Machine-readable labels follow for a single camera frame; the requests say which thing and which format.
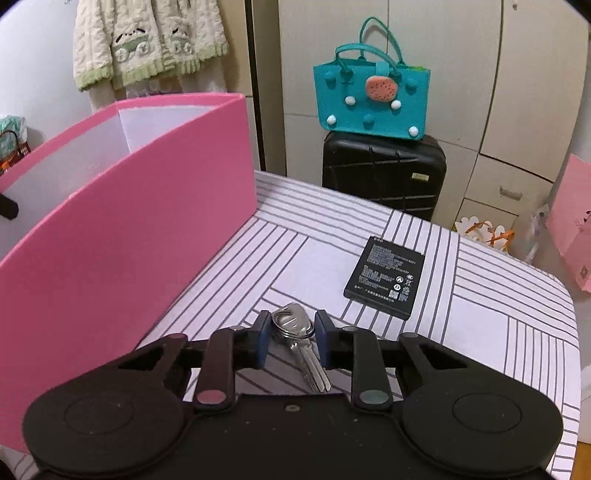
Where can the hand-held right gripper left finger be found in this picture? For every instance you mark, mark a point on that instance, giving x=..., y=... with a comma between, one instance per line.
x=263, y=341

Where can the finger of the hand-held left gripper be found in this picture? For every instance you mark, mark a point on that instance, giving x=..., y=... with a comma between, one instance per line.
x=8, y=207

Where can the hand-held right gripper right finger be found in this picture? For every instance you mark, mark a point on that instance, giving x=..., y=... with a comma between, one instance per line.
x=322, y=341

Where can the pink cardboard box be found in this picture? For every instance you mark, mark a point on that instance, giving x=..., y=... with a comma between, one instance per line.
x=115, y=254

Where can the orange printed bag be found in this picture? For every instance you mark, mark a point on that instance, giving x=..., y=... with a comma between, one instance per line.
x=14, y=157

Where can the white green plastic bag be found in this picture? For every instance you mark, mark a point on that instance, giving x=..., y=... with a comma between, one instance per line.
x=11, y=123

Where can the black flat battery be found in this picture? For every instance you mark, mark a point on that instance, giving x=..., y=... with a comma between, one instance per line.
x=383, y=277

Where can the striped tablecloth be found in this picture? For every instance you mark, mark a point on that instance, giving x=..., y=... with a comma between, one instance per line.
x=485, y=323

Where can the black suitcase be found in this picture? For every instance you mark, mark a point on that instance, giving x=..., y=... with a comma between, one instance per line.
x=383, y=175

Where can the cream fluffy cardigan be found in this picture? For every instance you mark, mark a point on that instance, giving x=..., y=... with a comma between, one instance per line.
x=138, y=27

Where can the teal felt handbag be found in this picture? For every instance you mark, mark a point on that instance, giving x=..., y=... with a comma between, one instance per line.
x=351, y=115

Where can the cream fluffy garment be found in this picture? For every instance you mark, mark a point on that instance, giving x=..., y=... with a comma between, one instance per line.
x=203, y=78

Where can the clear plastic bag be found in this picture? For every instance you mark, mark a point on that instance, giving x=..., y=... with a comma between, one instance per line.
x=531, y=235

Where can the pink paper bag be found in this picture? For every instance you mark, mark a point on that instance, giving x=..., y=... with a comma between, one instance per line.
x=572, y=230

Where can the beige wardrobe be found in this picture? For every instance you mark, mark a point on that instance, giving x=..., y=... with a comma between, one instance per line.
x=461, y=92

